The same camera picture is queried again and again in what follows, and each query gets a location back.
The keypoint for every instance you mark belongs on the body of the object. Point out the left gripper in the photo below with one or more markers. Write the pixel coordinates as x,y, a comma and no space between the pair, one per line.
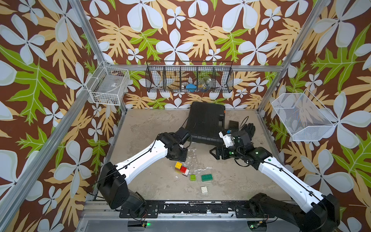
183,157

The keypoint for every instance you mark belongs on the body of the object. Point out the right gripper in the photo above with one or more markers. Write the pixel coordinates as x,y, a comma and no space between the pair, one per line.
218,148

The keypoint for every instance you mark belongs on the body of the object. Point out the yellow lego brick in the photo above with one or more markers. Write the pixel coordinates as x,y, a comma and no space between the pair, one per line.
178,166

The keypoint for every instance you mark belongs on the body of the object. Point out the red lego brick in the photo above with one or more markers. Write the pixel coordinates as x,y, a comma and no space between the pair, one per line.
183,169

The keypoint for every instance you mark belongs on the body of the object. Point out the dark green lego brick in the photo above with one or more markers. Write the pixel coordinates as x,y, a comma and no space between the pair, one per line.
207,177

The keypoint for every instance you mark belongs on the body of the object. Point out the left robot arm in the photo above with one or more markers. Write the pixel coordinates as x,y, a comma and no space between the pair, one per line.
114,178

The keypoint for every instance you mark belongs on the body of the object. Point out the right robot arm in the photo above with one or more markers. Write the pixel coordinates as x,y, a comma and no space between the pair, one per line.
312,211

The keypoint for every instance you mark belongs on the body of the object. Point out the small black box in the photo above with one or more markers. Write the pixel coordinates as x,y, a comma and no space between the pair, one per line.
233,125

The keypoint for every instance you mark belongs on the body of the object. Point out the black plastic tool case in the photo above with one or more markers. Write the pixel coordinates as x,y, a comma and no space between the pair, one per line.
205,122

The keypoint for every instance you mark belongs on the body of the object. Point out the black work glove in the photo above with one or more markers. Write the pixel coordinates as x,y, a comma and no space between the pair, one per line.
249,129

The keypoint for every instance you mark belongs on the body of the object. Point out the blue object in basket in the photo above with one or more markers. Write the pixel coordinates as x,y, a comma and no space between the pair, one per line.
191,88

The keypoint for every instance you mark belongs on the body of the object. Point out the white mesh basket right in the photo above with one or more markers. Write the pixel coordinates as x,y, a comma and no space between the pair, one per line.
304,116

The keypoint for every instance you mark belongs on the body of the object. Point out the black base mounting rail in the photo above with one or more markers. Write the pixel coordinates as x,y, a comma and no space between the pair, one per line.
155,208

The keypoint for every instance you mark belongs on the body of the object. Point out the black wire basket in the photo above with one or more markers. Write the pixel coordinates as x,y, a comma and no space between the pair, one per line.
174,76

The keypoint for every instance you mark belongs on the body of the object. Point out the white wire basket left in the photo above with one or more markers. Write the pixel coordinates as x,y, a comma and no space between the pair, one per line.
107,85

